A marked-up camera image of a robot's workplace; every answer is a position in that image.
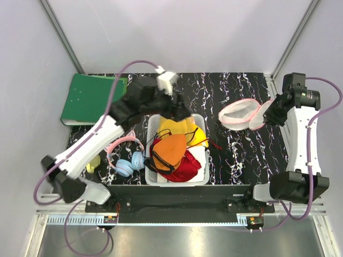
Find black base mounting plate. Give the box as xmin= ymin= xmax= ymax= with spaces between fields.
xmin=85 ymin=185 xmax=275 ymax=224

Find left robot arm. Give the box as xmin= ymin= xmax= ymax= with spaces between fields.
xmin=41 ymin=72 xmax=190 ymax=212

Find pink blue cat-ear headphones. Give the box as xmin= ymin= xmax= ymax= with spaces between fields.
xmin=104 ymin=130 xmax=147 ymax=178

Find red satin bra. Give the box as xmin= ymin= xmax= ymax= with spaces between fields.
xmin=160 ymin=150 xmax=202 ymax=183

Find green ring binder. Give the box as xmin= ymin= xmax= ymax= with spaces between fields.
xmin=61 ymin=74 xmax=116 ymax=126

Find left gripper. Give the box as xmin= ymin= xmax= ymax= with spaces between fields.
xmin=142 ymin=85 xmax=192 ymax=122

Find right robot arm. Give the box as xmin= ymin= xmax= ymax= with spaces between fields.
xmin=243 ymin=73 xmax=330 ymax=213

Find grey plastic laundry basket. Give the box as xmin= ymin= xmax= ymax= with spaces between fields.
xmin=145 ymin=114 xmax=210 ymax=187

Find yellow mesh bra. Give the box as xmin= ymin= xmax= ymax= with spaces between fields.
xmin=157 ymin=117 xmax=188 ymax=138

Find yellow bra black straps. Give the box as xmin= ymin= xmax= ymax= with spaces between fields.
xmin=184 ymin=120 xmax=209 ymax=148

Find yellow-green plastic cup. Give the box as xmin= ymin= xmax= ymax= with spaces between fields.
xmin=86 ymin=155 xmax=101 ymax=174

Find orange bra black straps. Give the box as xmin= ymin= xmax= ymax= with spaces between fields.
xmin=144 ymin=128 xmax=188 ymax=172

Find white pink mesh laundry bag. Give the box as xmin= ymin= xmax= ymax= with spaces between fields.
xmin=218 ymin=99 xmax=273 ymax=131

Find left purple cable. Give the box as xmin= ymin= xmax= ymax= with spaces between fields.
xmin=33 ymin=60 xmax=161 ymax=255

